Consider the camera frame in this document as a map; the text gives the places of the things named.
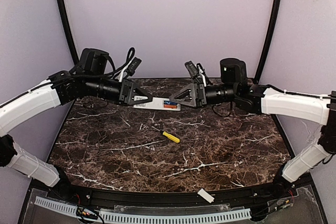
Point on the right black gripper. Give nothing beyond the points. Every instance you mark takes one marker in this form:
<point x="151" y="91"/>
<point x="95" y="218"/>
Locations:
<point x="200" y="94"/>

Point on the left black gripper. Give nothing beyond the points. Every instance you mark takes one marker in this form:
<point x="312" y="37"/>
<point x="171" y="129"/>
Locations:
<point x="125" y="91"/>

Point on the white remote control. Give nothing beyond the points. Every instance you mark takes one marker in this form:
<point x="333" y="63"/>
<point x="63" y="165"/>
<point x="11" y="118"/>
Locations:
<point x="156" y="104"/>

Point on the yellow handled screwdriver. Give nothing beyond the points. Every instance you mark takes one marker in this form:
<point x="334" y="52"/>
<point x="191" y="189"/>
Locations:
<point x="168" y="135"/>

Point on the white battery cover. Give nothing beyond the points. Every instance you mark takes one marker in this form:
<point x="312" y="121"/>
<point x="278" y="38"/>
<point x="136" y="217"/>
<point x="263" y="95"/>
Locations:
<point x="205" y="195"/>

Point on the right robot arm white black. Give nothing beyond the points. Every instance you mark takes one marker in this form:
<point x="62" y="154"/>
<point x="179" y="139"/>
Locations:
<point x="266" y="99"/>

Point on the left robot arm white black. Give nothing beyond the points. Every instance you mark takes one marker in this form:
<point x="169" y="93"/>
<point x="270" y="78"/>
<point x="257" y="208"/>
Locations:
<point x="86" y="79"/>

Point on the orange blue battery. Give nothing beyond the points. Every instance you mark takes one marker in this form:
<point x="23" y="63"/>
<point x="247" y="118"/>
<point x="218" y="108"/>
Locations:
<point x="169" y="106"/>
<point x="169" y="103"/>

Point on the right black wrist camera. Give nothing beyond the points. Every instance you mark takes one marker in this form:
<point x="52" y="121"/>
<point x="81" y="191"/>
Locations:
<point x="196" y="72"/>

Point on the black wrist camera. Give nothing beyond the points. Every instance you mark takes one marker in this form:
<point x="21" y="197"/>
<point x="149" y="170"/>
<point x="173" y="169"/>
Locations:
<point x="196" y="72"/>
<point x="132" y="63"/>

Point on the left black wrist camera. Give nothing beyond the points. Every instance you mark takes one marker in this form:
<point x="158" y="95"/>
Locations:
<point x="132" y="63"/>

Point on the black front table rail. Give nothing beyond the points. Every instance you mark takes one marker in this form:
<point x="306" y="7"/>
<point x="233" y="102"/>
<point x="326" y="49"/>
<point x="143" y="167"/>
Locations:
<point x="100" y="190"/>

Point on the white slotted cable duct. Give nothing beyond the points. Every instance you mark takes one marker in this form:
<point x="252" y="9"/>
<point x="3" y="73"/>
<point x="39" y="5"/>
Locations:
<point x="126" y="214"/>

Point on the left black frame post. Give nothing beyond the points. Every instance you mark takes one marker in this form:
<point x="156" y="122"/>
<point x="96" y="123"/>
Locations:
<point x="67" y="30"/>

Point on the black frame post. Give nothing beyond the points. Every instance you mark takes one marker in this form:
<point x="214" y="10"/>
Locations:
<point x="67" y="30"/>
<point x="268" y="40"/>

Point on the right black frame post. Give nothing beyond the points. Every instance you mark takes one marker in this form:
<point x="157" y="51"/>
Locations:
<point x="268" y="40"/>

